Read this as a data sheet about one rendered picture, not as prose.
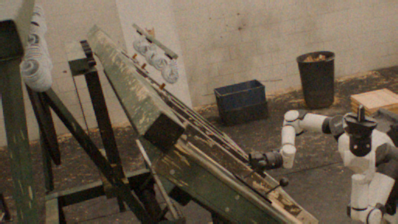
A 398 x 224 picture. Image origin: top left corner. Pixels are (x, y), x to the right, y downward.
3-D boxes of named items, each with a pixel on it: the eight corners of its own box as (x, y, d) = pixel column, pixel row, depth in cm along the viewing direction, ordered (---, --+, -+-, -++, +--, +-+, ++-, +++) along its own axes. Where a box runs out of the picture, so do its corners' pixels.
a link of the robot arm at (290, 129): (278, 138, 270) (280, 114, 284) (284, 152, 277) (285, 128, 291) (298, 134, 267) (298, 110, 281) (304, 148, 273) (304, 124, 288)
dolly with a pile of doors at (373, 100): (410, 136, 562) (410, 100, 547) (364, 146, 555) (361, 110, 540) (384, 118, 619) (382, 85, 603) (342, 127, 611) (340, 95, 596)
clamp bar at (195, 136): (312, 234, 258) (343, 197, 258) (117, 91, 204) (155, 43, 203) (302, 225, 267) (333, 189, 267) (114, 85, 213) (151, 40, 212)
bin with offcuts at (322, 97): (345, 104, 683) (341, 56, 658) (307, 113, 676) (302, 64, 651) (331, 94, 730) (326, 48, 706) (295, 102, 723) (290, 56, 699)
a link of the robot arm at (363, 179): (351, 153, 209) (351, 184, 213) (375, 154, 207) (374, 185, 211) (352, 148, 215) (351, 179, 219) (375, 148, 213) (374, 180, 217)
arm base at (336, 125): (333, 140, 277) (348, 125, 276) (348, 154, 268) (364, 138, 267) (322, 126, 266) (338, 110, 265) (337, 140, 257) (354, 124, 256)
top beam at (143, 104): (166, 155, 155) (187, 129, 155) (140, 137, 151) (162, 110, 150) (98, 45, 351) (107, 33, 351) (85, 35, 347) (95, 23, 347)
